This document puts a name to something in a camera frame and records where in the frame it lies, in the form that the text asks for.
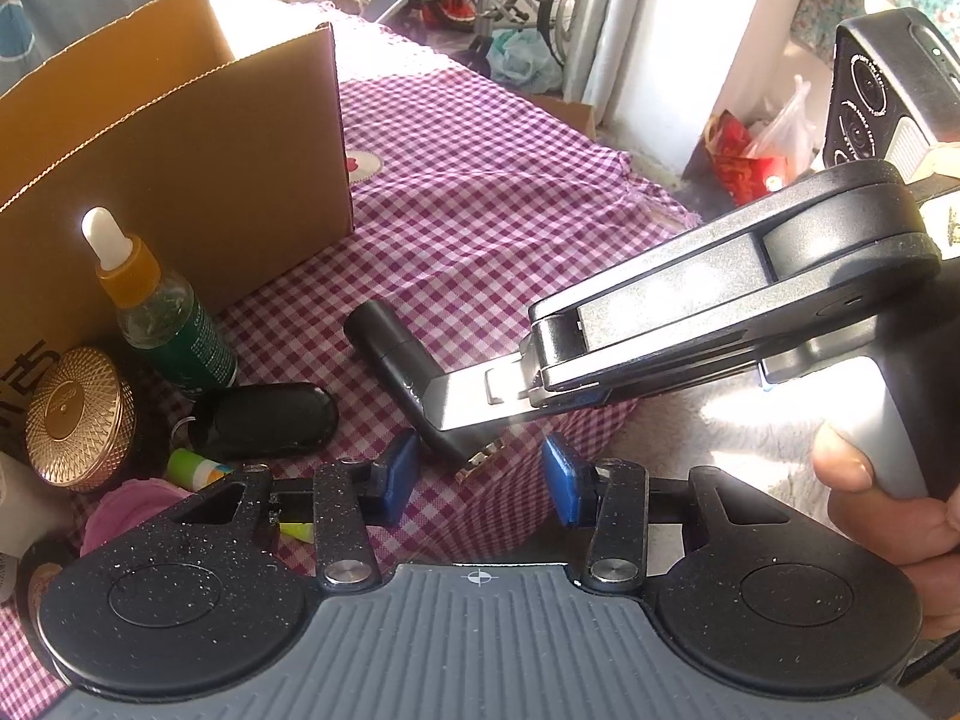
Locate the white cylindrical bottle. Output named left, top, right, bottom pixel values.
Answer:
left=0, top=454, right=73, bottom=559

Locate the gold lidded round jar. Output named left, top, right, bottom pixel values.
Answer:
left=26, top=346, right=137, bottom=493

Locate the black oval case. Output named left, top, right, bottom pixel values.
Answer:
left=187, top=382, right=338, bottom=463

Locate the red plastic bag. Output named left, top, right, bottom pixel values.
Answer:
left=703, top=110, right=796, bottom=206

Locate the brown cardboard box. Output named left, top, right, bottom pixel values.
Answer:
left=2, top=0, right=353, bottom=439

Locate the person's right hand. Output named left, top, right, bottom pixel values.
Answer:
left=812, top=424, right=960, bottom=639

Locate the purple checkered tablecloth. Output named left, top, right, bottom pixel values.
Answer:
left=0, top=1, right=703, bottom=706

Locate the green dropper bottle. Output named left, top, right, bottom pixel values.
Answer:
left=82, top=206, right=239, bottom=397

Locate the black tape roll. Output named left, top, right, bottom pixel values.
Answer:
left=14, top=538, right=78, bottom=671

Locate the black cylindrical tube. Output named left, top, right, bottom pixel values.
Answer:
left=343, top=299, right=505, bottom=476

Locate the green-white small tube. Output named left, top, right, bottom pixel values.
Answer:
left=164, top=449, right=313, bottom=543

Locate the pink collapsible silicone cup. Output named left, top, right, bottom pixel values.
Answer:
left=80, top=478, right=189, bottom=556

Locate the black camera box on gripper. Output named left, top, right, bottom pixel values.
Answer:
left=822, top=7, right=958, bottom=182

